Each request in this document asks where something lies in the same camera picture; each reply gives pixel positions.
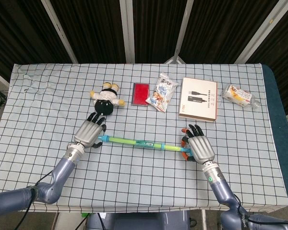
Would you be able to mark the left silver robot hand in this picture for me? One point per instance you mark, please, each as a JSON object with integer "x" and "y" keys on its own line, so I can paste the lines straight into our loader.
{"x": 87, "y": 133}

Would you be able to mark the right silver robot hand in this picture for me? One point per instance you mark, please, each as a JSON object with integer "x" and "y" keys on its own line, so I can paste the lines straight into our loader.
{"x": 201, "y": 148}

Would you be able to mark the blue green water pump toy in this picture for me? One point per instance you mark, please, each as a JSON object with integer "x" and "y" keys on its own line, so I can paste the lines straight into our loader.
{"x": 124, "y": 141}

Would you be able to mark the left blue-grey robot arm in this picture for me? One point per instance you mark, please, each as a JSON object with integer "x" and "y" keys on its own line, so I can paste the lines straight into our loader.
{"x": 62, "y": 170}

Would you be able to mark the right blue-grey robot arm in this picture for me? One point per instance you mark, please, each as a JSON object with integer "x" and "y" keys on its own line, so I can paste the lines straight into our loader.
{"x": 222, "y": 189}

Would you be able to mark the black and white plush doll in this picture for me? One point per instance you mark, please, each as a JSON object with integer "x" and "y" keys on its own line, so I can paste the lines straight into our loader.
{"x": 105, "y": 98}

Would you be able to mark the red ink pad case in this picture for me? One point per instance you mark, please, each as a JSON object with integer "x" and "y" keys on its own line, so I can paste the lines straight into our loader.
{"x": 141, "y": 94}

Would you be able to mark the white snack bag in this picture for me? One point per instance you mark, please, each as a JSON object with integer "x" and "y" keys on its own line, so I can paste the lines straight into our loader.
{"x": 162, "y": 94}

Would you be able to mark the light blue checked tablecloth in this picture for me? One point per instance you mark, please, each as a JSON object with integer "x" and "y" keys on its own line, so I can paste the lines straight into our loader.
{"x": 139, "y": 182}

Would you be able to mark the blue-grey robot torso base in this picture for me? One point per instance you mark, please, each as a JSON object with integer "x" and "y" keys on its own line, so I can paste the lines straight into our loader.
{"x": 139, "y": 221}

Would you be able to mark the white partition frame post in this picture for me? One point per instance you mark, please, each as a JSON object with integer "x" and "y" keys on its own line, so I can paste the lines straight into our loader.
{"x": 182, "y": 31}
{"x": 60, "y": 31}
{"x": 127, "y": 31}
{"x": 259, "y": 31}

